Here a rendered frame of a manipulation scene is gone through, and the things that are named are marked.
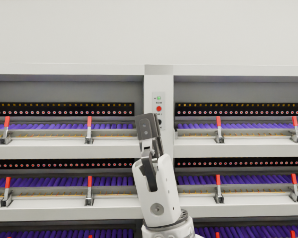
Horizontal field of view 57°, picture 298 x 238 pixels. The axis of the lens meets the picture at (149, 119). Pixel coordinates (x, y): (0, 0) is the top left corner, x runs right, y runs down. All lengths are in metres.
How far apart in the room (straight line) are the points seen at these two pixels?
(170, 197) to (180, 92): 0.72
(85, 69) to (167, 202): 0.59
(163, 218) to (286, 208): 0.70
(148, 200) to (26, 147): 0.60
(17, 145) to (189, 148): 0.55
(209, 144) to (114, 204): 0.37
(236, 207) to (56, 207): 0.58
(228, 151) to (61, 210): 0.57
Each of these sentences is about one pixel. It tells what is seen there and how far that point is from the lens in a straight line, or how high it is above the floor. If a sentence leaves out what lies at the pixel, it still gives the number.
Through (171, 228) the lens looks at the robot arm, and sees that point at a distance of 0.45.
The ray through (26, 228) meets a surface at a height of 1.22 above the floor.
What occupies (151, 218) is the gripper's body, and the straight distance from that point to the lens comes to 0.43.
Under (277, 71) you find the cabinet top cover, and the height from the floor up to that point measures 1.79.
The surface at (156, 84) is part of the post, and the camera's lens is 0.89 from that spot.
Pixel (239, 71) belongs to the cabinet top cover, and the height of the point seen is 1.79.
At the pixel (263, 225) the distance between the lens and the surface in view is 1.24.
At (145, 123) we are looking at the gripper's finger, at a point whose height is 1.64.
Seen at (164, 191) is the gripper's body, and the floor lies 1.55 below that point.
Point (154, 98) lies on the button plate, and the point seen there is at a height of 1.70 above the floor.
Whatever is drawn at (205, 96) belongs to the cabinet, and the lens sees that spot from 1.12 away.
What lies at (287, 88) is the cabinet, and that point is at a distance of 1.25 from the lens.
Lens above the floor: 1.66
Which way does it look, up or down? 2 degrees down
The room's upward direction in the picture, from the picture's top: straight up
